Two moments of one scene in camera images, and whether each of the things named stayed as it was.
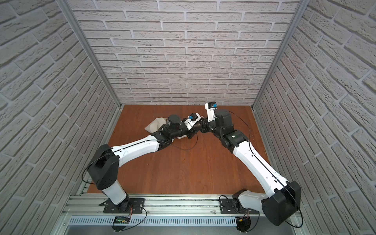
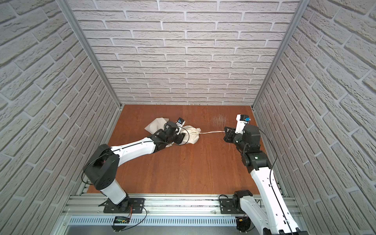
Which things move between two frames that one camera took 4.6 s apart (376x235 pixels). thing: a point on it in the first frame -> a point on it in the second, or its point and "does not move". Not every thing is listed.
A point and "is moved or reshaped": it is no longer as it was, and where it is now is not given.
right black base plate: (227, 206) does not move
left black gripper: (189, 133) -> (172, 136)
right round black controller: (243, 223) does not move
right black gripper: (201, 123) -> (228, 132)
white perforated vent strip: (151, 221) does not move
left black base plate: (128, 205) does not move
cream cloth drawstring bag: (158, 123) is moved or reshaped
